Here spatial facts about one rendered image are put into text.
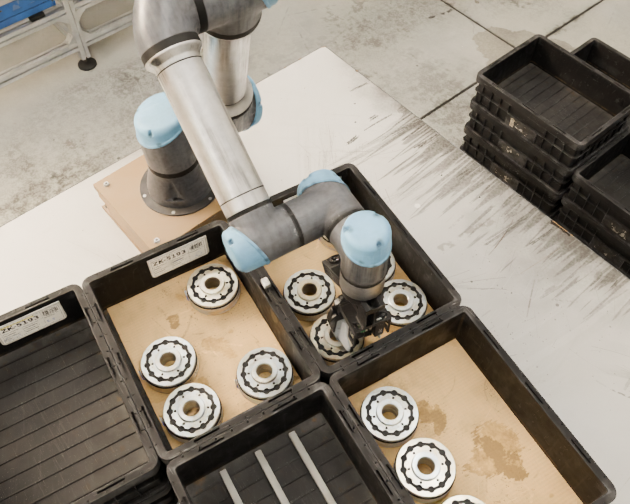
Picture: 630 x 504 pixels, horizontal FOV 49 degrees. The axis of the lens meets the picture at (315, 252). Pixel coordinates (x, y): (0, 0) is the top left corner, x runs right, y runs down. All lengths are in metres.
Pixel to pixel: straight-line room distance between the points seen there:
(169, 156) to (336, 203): 0.51
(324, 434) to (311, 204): 0.43
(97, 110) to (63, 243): 1.39
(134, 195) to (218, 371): 0.51
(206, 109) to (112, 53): 2.25
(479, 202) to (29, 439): 1.12
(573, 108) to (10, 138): 2.11
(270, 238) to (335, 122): 0.87
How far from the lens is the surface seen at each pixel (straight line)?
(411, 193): 1.74
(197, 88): 1.09
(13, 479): 1.36
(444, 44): 3.29
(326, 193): 1.10
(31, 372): 1.43
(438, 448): 1.26
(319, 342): 1.32
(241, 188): 1.06
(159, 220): 1.59
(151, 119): 1.48
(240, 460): 1.28
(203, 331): 1.38
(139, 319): 1.42
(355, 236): 1.03
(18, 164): 2.96
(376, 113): 1.92
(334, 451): 1.28
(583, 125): 2.33
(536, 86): 2.41
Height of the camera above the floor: 2.04
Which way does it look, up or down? 55 degrees down
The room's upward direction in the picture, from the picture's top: straight up
